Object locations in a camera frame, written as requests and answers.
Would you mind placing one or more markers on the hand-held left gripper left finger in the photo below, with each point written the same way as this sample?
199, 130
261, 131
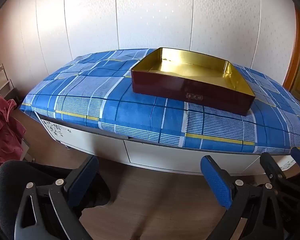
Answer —
83, 180

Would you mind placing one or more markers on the white shelf unit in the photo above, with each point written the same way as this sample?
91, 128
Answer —
7, 87

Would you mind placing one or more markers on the wooden door frame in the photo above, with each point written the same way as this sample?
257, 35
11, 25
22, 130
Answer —
298, 55

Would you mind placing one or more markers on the dark red tin box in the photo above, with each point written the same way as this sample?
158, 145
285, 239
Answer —
190, 90

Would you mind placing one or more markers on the blue plaid cloth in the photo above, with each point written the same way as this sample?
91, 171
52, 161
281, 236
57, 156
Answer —
140, 112

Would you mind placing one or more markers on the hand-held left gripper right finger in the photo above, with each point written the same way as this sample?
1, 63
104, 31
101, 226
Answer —
216, 180

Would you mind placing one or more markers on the pink ruffled cloth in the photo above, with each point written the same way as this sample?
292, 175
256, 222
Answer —
2, 130

